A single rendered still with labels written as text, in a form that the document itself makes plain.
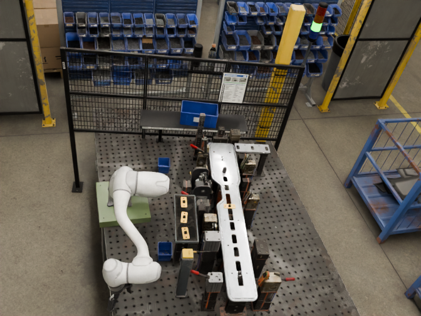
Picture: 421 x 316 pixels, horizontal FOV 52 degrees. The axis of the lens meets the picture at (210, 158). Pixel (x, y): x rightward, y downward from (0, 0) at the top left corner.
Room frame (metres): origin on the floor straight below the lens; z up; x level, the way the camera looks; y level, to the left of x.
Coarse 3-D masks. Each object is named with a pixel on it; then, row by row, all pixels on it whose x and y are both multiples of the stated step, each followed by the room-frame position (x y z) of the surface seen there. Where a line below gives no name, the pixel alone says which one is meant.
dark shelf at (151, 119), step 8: (144, 112) 2.80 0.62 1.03; (152, 112) 2.82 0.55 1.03; (160, 112) 2.84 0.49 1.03; (168, 112) 2.86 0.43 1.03; (176, 112) 2.88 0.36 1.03; (144, 120) 2.69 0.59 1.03; (152, 120) 2.71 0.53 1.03; (160, 120) 2.73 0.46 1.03; (168, 120) 2.75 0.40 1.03; (176, 120) 2.77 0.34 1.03; (224, 120) 2.90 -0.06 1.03; (232, 120) 2.92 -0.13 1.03; (240, 120) 2.94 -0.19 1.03; (144, 128) 2.63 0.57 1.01; (152, 128) 2.64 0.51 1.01; (160, 128) 2.65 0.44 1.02; (168, 128) 2.67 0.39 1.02; (176, 128) 2.68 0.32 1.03; (184, 128) 2.70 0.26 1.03; (192, 128) 2.72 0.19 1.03; (208, 128) 2.76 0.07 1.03; (216, 128) 2.78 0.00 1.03; (232, 128) 2.82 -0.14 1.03; (240, 128) 2.84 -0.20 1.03
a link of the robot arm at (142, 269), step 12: (120, 192) 1.57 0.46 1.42; (120, 204) 1.50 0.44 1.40; (120, 216) 1.43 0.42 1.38; (132, 228) 1.38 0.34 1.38; (132, 240) 1.32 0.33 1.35; (144, 240) 1.33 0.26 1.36; (144, 252) 1.25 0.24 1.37; (132, 264) 1.17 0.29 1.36; (144, 264) 1.17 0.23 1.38; (156, 264) 1.19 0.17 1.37; (132, 276) 1.11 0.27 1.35; (144, 276) 1.12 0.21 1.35; (156, 276) 1.14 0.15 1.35
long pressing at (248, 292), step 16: (208, 144) 2.59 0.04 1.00; (224, 144) 2.63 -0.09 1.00; (224, 160) 2.45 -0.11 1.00; (224, 176) 2.27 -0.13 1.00; (224, 192) 2.11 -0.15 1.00; (224, 208) 1.96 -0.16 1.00; (240, 208) 1.99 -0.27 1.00; (224, 224) 1.82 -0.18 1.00; (240, 224) 1.85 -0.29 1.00; (224, 240) 1.69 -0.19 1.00; (240, 240) 1.72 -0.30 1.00; (224, 256) 1.57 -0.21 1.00; (240, 256) 1.59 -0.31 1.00; (224, 272) 1.46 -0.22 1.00; (240, 288) 1.37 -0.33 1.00; (256, 288) 1.39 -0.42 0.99
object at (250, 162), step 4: (248, 160) 2.45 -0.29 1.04; (252, 160) 2.46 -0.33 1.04; (248, 164) 2.41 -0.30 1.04; (252, 164) 2.41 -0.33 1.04; (244, 168) 2.40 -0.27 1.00; (248, 168) 2.41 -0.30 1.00; (252, 168) 2.41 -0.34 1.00; (244, 172) 2.40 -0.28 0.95; (248, 172) 2.41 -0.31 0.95; (252, 172) 2.42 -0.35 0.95; (244, 176) 2.41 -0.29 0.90; (248, 176) 2.42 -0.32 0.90; (240, 184) 2.40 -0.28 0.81
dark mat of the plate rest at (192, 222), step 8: (176, 200) 1.81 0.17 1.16; (192, 200) 1.84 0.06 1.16; (176, 208) 1.75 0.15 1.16; (184, 208) 1.76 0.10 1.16; (192, 208) 1.77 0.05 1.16; (176, 216) 1.68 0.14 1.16; (192, 216) 1.71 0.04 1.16; (176, 224) 1.62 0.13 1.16; (184, 224) 1.63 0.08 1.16; (192, 224) 1.65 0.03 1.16; (176, 232) 1.57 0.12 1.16; (192, 232) 1.59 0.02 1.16; (184, 240) 1.52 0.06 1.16; (192, 240) 1.53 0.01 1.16
